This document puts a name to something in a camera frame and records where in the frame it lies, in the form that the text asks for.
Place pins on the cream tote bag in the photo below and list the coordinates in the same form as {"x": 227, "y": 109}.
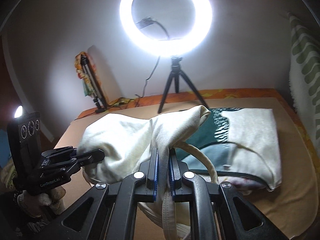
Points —
{"x": 126, "y": 143}

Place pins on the left dark sleeve forearm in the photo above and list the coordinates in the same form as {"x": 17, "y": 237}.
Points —
{"x": 23, "y": 225}

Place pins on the green striped white pillow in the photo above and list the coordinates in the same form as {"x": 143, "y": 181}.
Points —
{"x": 304, "y": 77}

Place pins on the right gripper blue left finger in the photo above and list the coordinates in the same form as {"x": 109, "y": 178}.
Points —
{"x": 148, "y": 191}

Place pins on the white clip desk lamp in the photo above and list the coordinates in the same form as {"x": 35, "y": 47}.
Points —
{"x": 18, "y": 112}

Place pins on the left gloved hand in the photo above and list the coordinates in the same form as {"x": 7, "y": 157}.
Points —
{"x": 33, "y": 205}

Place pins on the white pants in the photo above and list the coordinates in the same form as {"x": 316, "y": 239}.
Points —
{"x": 162, "y": 212}

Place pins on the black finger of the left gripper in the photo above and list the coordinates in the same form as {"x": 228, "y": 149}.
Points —
{"x": 87, "y": 158}

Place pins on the white ring light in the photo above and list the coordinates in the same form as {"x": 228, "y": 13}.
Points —
{"x": 165, "y": 27}

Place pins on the black tripod stand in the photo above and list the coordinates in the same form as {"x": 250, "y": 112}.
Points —
{"x": 174, "y": 76}

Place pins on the folded silver tripod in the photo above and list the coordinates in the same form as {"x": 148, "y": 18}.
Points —
{"x": 98, "y": 96}

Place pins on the dark green folded garment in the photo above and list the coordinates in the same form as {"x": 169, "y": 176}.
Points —
{"x": 212, "y": 139}

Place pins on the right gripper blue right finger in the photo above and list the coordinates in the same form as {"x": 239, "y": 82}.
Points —
{"x": 179, "y": 191}

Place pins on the colourful cloth on tripod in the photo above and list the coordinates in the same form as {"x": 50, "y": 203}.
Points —
{"x": 88, "y": 89}

